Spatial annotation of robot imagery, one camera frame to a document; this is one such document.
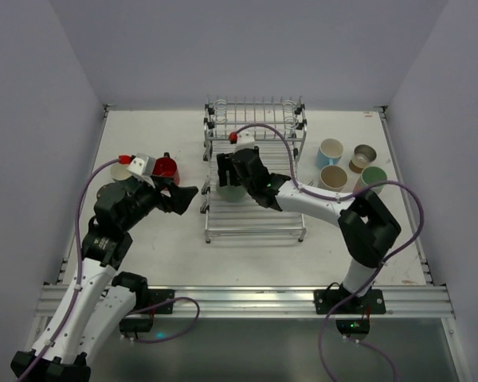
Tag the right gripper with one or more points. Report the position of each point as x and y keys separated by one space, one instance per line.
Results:
x=231 y=168

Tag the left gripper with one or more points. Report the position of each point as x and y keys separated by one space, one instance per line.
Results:
x=166 y=195

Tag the red mug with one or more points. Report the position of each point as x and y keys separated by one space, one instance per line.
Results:
x=166 y=166

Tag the sage green mug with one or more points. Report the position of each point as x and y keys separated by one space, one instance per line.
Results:
x=230 y=193

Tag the dark green mug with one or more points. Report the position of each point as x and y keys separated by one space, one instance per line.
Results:
x=120 y=174

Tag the light blue mug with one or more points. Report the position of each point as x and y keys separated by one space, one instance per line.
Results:
x=329 y=153

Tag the beige tumbler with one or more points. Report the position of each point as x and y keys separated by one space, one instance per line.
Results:
x=332 y=178

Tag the cream and brown cup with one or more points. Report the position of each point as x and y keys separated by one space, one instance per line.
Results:
x=362 y=157

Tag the light green tumbler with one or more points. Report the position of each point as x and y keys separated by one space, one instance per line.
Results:
x=373 y=174

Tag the pink tumbler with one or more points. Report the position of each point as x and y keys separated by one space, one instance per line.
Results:
x=359 y=185

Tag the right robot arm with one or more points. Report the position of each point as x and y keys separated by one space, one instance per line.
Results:
x=368 y=227

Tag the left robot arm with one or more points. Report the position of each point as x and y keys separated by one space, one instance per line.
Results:
x=99 y=295

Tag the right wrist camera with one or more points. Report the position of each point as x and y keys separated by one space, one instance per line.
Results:
x=245 y=140

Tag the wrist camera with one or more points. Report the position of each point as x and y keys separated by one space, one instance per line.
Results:
x=141 y=167
x=245 y=140

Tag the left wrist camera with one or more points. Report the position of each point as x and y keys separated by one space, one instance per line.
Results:
x=141 y=167

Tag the silver wire dish rack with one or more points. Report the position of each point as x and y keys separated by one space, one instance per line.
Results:
x=279 y=127

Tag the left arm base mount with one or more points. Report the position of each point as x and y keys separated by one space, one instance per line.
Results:
x=136 y=324

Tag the aluminium mounting rail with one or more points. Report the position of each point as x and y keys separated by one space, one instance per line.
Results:
x=300 y=301

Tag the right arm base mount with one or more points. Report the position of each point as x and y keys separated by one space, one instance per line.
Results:
x=353 y=316

